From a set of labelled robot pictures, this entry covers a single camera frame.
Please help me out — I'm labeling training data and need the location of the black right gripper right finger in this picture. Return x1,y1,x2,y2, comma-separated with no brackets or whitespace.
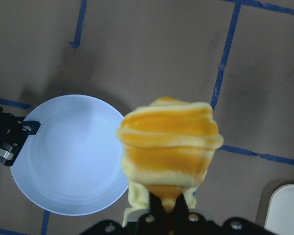
173,195,274,235

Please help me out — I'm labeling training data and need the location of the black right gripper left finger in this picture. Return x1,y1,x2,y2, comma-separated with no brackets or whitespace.
82,194,170,235

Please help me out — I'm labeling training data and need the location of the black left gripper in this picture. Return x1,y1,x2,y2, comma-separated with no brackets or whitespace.
0,106,41,166

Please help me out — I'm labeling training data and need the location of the blue plate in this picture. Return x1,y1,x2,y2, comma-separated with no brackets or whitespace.
11,94,127,216

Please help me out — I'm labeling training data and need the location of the cream rectangular tray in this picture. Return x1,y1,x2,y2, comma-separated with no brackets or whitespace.
265,184,294,235

